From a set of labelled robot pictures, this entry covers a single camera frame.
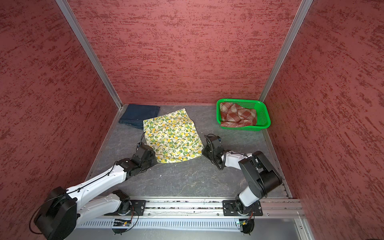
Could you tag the right aluminium corner post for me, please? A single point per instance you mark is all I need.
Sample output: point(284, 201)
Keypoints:
point(290, 37)

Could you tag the base connector board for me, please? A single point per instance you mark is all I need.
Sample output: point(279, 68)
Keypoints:
point(246, 226)
point(121, 226)

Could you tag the reddish brown skirt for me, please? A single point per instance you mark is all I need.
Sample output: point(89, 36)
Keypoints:
point(235, 116)

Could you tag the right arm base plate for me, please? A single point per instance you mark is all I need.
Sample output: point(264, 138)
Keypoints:
point(236, 208)

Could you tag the aluminium front rail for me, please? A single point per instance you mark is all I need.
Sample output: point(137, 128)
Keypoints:
point(150, 207)

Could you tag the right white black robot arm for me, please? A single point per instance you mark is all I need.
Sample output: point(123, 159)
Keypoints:
point(261, 176)

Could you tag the right base connector board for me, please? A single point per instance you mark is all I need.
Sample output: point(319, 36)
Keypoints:
point(246, 226)

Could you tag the slotted cable duct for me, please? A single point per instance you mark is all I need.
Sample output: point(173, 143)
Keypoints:
point(227, 225)

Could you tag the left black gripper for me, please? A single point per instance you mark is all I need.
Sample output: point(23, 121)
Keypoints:
point(154, 160)

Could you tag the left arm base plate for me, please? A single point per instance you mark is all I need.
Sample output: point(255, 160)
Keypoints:
point(134, 207)

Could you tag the left base connector board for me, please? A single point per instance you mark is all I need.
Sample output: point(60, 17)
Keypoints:
point(121, 226)

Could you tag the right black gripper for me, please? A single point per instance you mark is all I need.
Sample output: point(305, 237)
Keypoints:
point(204, 152)

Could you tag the aluminium corner post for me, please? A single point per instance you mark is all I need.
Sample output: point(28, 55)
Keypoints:
point(290, 37)
point(79, 33)

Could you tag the left aluminium corner post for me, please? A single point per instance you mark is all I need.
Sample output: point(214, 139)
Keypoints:
point(79, 33)

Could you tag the green plastic basket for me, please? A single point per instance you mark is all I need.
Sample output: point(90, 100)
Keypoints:
point(262, 113)

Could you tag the yellow floral skirt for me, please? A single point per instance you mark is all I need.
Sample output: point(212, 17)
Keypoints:
point(173, 137)

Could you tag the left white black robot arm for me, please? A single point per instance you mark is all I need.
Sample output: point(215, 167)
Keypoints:
point(66, 209)

